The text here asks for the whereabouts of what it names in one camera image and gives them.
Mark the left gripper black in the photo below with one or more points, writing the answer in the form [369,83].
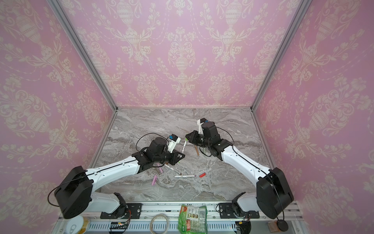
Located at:
[177,158]

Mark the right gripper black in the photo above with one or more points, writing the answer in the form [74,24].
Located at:
[194,139]

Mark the white marker black tip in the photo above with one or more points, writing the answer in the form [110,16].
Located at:
[173,169]

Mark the white marker pink tip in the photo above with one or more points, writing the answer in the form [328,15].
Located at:
[184,176]

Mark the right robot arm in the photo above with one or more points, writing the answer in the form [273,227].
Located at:
[273,193]

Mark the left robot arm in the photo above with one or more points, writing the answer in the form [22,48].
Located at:
[78,194]

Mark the green snack bag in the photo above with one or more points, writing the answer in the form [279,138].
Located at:
[192,220]

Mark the brown jar black lid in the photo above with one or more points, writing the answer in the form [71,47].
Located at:
[278,226]

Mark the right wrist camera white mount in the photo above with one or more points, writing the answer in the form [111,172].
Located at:
[199,123]

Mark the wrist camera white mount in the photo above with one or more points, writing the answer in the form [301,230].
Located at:
[173,140]
[199,123]

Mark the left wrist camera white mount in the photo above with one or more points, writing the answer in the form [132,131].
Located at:
[173,140]

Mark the aluminium front rail frame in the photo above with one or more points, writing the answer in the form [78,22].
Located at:
[162,218]

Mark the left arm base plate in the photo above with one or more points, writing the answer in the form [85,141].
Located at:
[130,210]

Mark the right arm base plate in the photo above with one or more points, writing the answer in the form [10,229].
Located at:
[231,211]

